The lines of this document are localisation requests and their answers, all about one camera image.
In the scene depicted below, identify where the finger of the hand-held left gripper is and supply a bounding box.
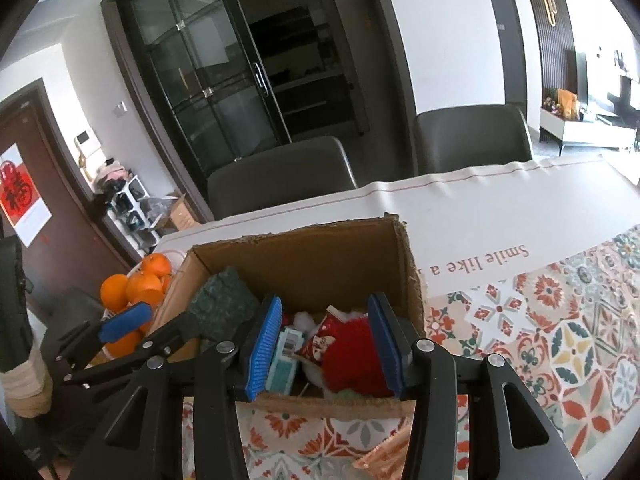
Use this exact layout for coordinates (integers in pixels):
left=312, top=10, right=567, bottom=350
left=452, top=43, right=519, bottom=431
left=62, top=312, right=202, bottom=387
left=54, top=301, right=154, bottom=361

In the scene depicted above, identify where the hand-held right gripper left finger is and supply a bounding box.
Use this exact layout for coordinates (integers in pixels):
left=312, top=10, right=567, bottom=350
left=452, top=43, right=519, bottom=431
left=95, top=294, right=283, bottom=480

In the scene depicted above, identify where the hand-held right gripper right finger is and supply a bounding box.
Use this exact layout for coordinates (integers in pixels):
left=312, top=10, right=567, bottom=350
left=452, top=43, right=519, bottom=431
left=367, top=291, right=586, bottom=480

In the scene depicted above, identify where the small blue white box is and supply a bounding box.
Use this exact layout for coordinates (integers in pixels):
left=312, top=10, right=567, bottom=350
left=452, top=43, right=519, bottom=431
left=265, top=325, right=307, bottom=395

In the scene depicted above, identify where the red plush fruit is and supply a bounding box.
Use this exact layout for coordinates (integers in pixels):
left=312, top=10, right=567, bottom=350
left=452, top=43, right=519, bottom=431
left=320, top=312, right=396, bottom=398

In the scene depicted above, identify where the white plush toy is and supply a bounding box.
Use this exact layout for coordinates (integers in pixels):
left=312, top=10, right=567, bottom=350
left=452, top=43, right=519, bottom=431
left=292, top=305, right=371, bottom=396

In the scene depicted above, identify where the green knitted glove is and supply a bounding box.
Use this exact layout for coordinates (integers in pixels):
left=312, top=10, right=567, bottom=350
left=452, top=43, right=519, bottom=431
left=190, top=266, right=261, bottom=341

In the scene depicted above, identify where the red snack packet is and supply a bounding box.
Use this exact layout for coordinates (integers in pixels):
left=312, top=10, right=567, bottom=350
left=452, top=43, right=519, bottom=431
left=292, top=306, right=356, bottom=363

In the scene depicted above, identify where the brown cardboard box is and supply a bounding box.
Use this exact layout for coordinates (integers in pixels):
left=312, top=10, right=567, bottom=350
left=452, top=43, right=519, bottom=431
left=150, top=214, right=431, bottom=421

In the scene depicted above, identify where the person's left forearm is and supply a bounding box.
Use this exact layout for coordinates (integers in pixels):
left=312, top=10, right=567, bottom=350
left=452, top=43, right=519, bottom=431
left=0, top=347, right=54, bottom=418

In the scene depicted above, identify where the orange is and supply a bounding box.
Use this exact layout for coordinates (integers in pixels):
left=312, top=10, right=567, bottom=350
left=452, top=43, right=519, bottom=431
left=141, top=254, right=173, bottom=278
left=100, top=274, right=130, bottom=312
left=132, top=290, right=162, bottom=333
left=125, top=272, right=163, bottom=306
left=107, top=330, right=145, bottom=359

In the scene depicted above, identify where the white woven fruit basket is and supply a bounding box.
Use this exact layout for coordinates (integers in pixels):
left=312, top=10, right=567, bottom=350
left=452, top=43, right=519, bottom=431
left=102, top=250, right=188, bottom=366

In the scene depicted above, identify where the red and white door poster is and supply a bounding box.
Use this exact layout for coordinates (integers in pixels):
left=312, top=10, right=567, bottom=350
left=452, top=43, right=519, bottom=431
left=0, top=142, right=53, bottom=247

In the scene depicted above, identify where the white shoe rack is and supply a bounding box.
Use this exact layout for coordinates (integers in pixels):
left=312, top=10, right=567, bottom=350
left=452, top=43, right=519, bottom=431
left=105, top=175, right=162, bottom=256

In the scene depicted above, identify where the gold snack packet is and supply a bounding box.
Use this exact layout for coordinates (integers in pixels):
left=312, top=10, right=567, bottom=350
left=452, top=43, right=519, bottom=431
left=350, top=427, right=416, bottom=480

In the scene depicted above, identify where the brown entrance door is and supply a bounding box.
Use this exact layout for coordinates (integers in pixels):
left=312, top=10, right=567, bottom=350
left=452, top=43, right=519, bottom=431
left=0, top=80, right=132, bottom=281

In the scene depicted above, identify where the grey bag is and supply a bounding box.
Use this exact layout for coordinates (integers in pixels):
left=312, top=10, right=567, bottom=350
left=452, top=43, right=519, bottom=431
left=137, top=195, right=176, bottom=222

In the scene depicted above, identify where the small open carton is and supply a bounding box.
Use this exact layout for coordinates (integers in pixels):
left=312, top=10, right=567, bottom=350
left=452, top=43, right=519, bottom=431
left=167, top=194, right=202, bottom=231

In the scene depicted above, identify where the pile of clothes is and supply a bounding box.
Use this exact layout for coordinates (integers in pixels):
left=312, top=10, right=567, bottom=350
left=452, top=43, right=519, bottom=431
left=92, top=157, right=131, bottom=196

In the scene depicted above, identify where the dark grey dining chair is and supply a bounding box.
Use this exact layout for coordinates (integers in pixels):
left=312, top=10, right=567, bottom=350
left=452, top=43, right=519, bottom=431
left=206, top=136, right=358, bottom=221
left=412, top=104, right=533, bottom=177

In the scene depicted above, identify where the white printed tablecloth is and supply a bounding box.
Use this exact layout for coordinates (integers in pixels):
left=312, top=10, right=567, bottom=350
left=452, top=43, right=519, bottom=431
left=152, top=152, right=640, bottom=292

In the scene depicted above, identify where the patterned table runner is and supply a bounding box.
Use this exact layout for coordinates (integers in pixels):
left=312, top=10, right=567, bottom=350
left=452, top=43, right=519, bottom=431
left=180, top=225, right=640, bottom=480

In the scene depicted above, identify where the white media cabinet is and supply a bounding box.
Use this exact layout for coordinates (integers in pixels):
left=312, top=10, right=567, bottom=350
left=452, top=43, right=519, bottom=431
left=539, top=107, right=638, bottom=157

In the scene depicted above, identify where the dark glass sliding door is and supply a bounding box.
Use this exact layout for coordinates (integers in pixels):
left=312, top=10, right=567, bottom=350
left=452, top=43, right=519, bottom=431
left=102, top=0, right=416, bottom=196

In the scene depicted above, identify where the orange paper bag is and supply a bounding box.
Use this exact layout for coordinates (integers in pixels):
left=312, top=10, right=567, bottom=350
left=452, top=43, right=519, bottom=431
left=557, top=89, right=581, bottom=120

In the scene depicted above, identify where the dark interior door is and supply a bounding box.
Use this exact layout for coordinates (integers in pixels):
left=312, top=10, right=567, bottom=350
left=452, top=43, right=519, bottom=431
left=480, top=0, right=526, bottom=111

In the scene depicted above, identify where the wall intercom panel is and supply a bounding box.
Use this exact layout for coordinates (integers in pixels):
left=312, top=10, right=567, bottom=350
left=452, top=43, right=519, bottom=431
left=72, top=130, right=101, bottom=154

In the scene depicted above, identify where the dark slatted wall panel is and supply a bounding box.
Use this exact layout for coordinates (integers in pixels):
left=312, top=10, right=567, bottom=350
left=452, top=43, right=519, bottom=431
left=517, top=0, right=590, bottom=111

